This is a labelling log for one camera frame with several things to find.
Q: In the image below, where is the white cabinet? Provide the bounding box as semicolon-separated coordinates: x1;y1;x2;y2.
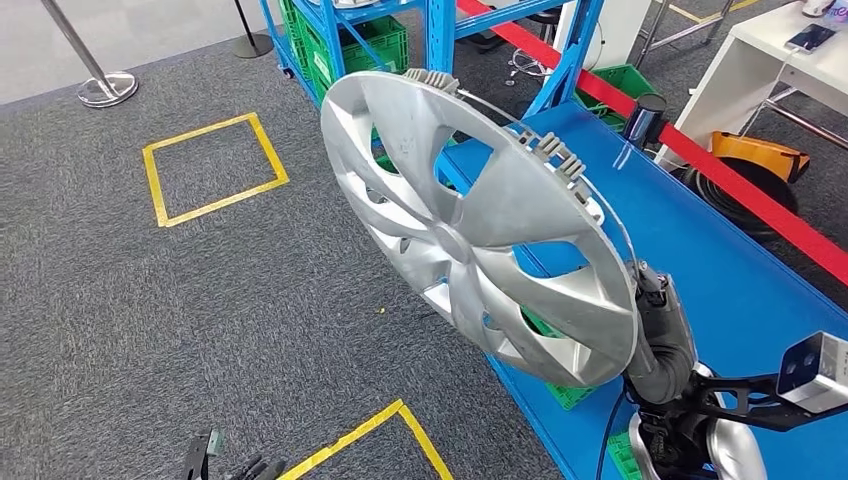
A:
553;0;654;71

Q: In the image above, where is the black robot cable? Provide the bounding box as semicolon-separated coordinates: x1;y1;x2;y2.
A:
596;390;627;480

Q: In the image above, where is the black barrier post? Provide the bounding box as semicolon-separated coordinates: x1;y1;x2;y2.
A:
622;92;669;150

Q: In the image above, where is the chrome stanchion post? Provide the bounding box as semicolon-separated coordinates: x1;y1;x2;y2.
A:
39;0;139;109

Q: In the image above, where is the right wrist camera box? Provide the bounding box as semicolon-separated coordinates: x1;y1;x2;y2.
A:
776;331;848;415

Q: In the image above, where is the stool with chrome base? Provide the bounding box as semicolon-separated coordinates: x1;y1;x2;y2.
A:
506;6;561;87

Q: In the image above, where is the black stanchion post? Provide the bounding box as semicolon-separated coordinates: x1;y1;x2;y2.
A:
231;0;274;60

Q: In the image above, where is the yellow floor tape square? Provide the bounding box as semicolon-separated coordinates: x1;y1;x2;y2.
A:
142;112;291;229
278;399;455;480

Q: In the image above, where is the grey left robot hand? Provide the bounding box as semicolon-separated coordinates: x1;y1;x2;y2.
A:
225;455;287;480

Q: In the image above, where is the phone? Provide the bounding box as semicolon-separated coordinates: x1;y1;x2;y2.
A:
784;23;837;54

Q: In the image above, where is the blue metal shelf rack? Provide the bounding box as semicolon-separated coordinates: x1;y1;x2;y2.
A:
258;0;425;107
427;0;848;480

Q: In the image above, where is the white table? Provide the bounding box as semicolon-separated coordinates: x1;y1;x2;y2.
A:
655;0;848;167

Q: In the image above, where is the red barrier tape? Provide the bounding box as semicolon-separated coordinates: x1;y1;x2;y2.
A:
457;0;848;287

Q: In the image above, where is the yellow plastic cover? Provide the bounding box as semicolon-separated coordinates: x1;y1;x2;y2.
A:
712;131;811;185

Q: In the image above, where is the black tire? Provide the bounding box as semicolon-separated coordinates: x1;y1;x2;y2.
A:
682;158;800;243

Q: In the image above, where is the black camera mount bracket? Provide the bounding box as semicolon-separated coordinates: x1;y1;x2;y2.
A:
688;370;796;432

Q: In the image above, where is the silver wheel cover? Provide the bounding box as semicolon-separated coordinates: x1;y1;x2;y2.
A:
319;68;641;390

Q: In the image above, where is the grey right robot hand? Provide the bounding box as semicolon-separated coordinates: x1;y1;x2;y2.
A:
632;260;698;367

